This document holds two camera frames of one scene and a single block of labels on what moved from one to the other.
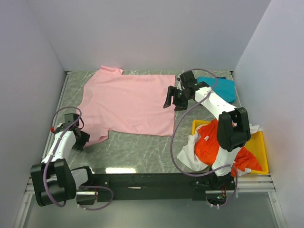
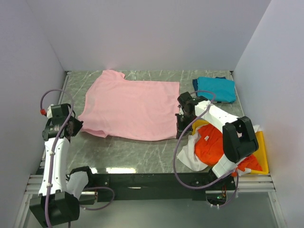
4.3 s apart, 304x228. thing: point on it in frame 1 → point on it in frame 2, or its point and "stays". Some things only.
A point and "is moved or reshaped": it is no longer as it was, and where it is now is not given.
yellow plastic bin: (256, 144) stays
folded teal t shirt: (224, 87) stays
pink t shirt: (133, 104) is moved or reshaped
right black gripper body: (180, 98) → (183, 119)
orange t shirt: (206, 146) stays
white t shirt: (187, 154) stays
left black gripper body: (81, 140) → (76, 125)
